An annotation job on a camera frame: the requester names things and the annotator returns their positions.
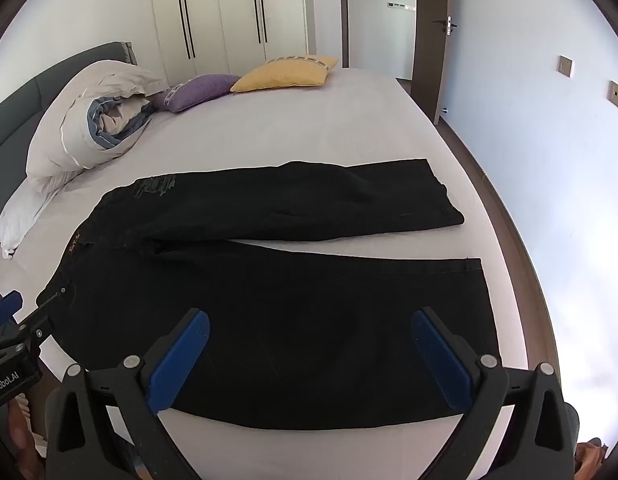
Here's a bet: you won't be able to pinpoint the purple cushion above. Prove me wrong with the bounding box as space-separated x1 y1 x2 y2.
150 74 239 114

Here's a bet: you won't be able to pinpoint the brown wooden door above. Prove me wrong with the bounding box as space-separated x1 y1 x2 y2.
411 0 458 125

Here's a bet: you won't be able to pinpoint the black jeans pants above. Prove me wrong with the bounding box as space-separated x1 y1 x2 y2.
38 159 500 430

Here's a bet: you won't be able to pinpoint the yellow cushion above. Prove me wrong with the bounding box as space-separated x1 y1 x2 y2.
230 55 339 93

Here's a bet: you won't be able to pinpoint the rolled grey duvet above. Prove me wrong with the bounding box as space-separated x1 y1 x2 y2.
26 61 168 194

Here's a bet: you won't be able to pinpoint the dark grey headboard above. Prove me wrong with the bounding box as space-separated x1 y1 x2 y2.
0 41 138 213

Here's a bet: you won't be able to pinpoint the cream wardrobe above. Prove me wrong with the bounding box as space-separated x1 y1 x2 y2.
152 0 311 84

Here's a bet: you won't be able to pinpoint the wall switch plate far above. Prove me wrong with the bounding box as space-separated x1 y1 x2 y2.
557 55 574 78

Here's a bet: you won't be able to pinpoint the white bed mattress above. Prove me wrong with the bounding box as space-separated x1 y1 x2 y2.
0 66 530 480

